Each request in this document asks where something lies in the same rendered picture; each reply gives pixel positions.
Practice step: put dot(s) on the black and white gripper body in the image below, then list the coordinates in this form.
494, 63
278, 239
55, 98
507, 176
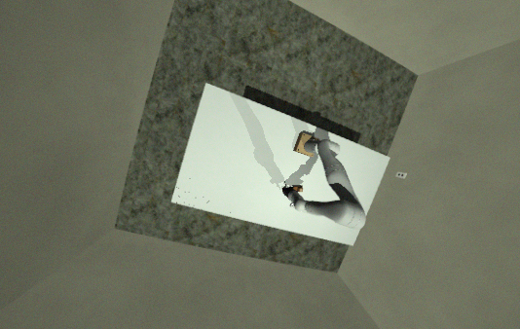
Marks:
289, 192

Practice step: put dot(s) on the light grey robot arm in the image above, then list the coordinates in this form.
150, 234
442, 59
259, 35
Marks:
342, 211

